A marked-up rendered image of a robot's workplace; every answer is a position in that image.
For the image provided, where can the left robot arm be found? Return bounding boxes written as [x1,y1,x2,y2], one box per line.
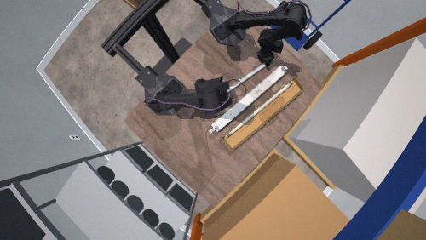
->
[214,3,308,54]

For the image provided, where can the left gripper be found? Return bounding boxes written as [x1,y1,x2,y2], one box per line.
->
[256,50,274,66]

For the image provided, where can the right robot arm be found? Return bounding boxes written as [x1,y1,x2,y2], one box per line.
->
[148,77,232,115]

